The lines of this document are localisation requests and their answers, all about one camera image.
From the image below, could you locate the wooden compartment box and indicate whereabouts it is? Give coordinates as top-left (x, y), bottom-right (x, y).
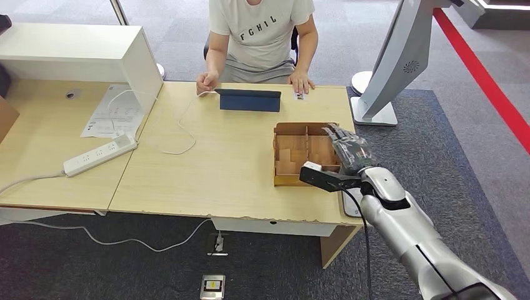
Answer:
top-left (273, 122), bottom-right (343, 188)

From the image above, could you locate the person's right hand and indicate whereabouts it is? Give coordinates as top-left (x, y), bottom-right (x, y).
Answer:
top-left (195, 71), bottom-right (221, 96)

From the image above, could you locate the grey card reader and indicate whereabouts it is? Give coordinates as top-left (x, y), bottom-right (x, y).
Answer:
top-left (342, 188), bottom-right (365, 219)

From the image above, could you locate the person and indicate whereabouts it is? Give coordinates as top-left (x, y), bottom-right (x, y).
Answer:
top-left (195, 0), bottom-right (319, 96)

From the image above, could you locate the person's left hand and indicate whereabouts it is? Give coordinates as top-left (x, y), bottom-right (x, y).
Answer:
top-left (287, 71), bottom-right (316, 96)

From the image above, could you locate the silver floor socket box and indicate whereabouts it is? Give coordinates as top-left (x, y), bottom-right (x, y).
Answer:
top-left (199, 274), bottom-right (226, 300)

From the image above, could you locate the white side desk panel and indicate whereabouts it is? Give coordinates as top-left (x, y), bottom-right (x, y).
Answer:
top-left (0, 207), bottom-right (108, 227)

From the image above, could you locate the white power strip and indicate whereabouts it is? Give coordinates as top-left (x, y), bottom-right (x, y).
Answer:
top-left (62, 133), bottom-right (139, 179)

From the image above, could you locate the wooden desk leg panel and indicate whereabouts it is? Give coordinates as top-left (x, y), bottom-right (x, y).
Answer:
top-left (321, 224), bottom-right (362, 270)

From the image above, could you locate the metal pole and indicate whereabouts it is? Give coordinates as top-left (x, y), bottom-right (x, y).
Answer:
top-left (109, 0), bottom-right (131, 26)

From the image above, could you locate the black wrist camera, pale box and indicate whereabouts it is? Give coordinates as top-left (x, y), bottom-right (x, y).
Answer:
top-left (299, 161), bottom-right (364, 194)

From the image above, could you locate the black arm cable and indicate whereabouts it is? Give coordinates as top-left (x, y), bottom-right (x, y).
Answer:
top-left (342, 188), bottom-right (374, 300)

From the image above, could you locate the printed paper sheet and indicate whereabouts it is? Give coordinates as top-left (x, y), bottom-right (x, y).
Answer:
top-left (81, 84), bottom-right (146, 139)

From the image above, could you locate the white cable on floor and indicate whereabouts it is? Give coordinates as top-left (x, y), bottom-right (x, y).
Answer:
top-left (12, 218), bottom-right (213, 254)

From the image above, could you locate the white desk apron panel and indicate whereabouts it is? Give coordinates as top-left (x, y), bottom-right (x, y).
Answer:
top-left (211, 217), bottom-right (338, 238)

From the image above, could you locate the tablet in blue case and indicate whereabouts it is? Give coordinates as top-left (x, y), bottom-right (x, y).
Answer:
top-left (214, 88), bottom-right (283, 113)

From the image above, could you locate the white display platform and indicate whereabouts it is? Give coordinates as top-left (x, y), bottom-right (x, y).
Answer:
top-left (453, 0), bottom-right (530, 30)

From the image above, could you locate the thin white charging cable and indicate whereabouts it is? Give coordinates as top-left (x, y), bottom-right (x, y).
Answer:
top-left (107, 89), bottom-right (219, 156)

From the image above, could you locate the grey white kiosk stand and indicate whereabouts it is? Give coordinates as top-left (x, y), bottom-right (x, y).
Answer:
top-left (350, 0), bottom-right (467, 127)

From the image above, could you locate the white desk shelf unit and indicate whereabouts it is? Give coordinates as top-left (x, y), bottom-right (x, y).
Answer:
top-left (0, 22), bottom-right (165, 118)

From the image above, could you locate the floor outlet with plug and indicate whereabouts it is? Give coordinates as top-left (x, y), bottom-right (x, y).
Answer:
top-left (207, 231), bottom-right (229, 258)

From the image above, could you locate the brown cardboard box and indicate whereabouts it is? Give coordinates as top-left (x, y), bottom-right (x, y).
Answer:
top-left (0, 97), bottom-right (21, 146)

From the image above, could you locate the black office chair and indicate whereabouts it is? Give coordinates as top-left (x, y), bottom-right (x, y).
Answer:
top-left (202, 25), bottom-right (300, 67)

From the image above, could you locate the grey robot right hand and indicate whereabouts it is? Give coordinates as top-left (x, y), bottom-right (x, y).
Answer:
top-left (322, 123), bottom-right (379, 178)

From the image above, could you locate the white power strip cord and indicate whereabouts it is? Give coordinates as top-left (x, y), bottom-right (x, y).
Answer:
top-left (0, 172), bottom-right (67, 196)

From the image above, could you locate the dark grey floor rug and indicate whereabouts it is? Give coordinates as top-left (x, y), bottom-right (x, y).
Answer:
top-left (0, 87), bottom-right (530, 300)

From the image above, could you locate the large white round base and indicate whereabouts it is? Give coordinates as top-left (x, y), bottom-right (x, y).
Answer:
top-left (351, 71), bottom-right (375, 96)

